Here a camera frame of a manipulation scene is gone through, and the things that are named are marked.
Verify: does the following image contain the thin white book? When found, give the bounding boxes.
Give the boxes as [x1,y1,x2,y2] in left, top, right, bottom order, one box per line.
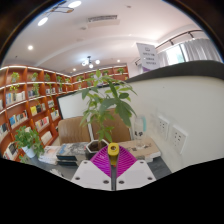
[38,156,60,166]

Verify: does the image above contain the recessed ceiling lights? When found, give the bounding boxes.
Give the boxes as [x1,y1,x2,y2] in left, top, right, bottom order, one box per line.
[26,0,123,72]

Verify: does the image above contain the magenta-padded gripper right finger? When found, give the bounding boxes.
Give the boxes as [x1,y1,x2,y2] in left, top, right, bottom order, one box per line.
[115,147,158,192]

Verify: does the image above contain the dark blue thick book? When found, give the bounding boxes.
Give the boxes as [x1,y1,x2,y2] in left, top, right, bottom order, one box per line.
[56,154,82,167]

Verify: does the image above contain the globe bulb ceiling lamp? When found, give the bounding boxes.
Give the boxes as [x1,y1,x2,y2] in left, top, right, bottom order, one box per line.
[81,55,101,69]

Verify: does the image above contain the small tree in black pot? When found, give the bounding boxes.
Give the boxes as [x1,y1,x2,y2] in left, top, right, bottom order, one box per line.
[79,69,138,161]

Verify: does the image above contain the ceiling air vent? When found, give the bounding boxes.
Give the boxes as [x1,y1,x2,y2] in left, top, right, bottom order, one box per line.
[87,13,120,28]

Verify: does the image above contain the white and purple standing sign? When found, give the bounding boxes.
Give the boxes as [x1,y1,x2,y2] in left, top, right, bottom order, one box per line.
[135,42,160,74]

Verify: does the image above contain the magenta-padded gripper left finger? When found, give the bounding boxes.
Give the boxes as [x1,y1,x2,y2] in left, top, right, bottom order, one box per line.
[70,146,114,192]

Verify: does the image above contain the bright glass window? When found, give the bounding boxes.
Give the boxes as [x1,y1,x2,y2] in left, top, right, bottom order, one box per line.
[164,44,188,66]

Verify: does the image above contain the orange wooden bookshelf unit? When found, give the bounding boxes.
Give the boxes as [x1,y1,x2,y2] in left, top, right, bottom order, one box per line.
[0,64,130,161]

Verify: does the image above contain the yellow charger block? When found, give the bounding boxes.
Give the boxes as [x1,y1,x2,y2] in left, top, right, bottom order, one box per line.
[107,142,120,168]

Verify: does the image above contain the leafy plant in white pot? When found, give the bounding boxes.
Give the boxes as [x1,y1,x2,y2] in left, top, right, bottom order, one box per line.
[13,125,45,159]

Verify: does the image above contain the white dark-edged partition panel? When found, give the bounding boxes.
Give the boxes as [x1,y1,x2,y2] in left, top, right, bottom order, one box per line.
[56,89,101,120]

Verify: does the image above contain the red and black spined book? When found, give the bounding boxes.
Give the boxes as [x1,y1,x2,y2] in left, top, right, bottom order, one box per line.
[136,154,158,164]

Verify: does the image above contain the white wall socket plate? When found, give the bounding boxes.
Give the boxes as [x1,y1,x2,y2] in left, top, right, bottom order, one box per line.
[170,124,189,155]
[156,114,170,140]

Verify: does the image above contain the black track light rail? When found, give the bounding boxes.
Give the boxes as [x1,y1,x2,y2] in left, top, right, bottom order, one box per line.
[134,29,204,66]

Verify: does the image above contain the white sheer curtain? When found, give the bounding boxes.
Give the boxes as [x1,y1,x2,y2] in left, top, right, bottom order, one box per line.
[156,49,170,68]
[183,38,223,63]

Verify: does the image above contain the large tan cover book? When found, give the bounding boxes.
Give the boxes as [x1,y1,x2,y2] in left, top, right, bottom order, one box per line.
[118,137,162,160]

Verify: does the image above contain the clear bottle with teal lid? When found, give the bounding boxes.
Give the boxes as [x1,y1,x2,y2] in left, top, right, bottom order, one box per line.
[133,114,148,150]

